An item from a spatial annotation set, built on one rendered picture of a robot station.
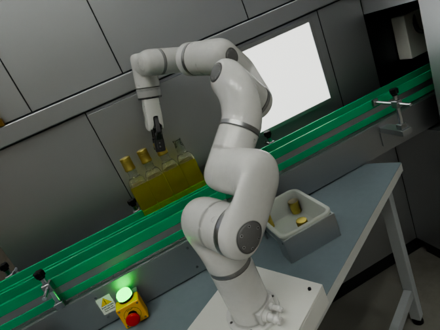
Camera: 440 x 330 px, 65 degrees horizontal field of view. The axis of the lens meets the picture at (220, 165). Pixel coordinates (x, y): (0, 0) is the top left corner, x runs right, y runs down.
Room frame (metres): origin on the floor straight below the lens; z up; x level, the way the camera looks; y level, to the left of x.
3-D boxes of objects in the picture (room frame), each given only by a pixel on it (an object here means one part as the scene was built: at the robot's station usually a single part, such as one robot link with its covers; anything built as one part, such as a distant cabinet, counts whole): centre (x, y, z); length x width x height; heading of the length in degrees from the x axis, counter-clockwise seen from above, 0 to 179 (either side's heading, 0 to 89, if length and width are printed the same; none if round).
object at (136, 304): (0.86, 0.40, 0.79); 0.07 x 0.07 x 0.07; 11
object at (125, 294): (0.86, 0.40, 0.84); 0.04 x 0.04 x 0.03
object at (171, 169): (1.10, 0.16, 0.99); 0.06 x 0.06 x 0.21; 12
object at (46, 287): (0.85, 0.57, 0.94); 0.07 x 0.04 x 0.13; 11
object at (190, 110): (1.29, -0.10, 1.15); 0.90 x 0.03 x 0.34; 101
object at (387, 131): (1.12, -0.64, 0.90); 0.17 x 0.05 x 0.23; 11
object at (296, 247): (0.95, -0.13, 0.79); 0.27 x 0.17 x 0.08; 11
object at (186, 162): (1.11, 0.10, 0.99); 0.06 x 0.06 x 0.21; 10
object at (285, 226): (0.93, -0.14, 0.80); 0.22 x 0.17 x 0.09; 11
